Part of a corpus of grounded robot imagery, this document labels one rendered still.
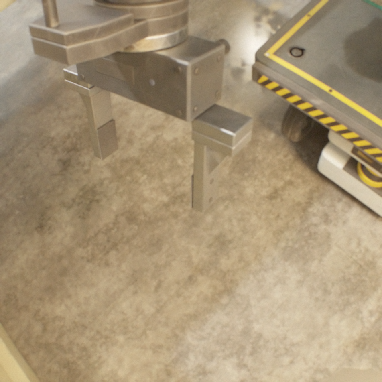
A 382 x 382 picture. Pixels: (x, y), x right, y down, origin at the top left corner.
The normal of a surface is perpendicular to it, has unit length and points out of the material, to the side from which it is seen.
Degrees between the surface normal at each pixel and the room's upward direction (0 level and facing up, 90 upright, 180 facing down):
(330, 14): 0
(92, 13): 25
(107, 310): 0
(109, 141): 83
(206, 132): 66
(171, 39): 79
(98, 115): 83
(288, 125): 73
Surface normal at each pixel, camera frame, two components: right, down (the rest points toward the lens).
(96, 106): 0.82, 0.40
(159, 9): 0.47, 0.60
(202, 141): -0.58, 0.54
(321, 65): -0.12, -0.41
